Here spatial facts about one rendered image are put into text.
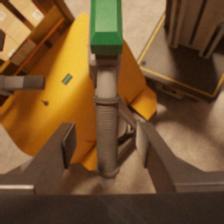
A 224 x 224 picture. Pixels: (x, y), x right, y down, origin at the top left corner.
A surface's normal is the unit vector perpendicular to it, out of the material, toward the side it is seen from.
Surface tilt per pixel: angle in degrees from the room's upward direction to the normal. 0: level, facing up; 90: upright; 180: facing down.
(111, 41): 47
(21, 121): 0
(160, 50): 0
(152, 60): 0
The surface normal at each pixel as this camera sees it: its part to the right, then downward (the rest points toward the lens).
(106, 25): 0.02, -0.22
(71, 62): -0.25, -0.22
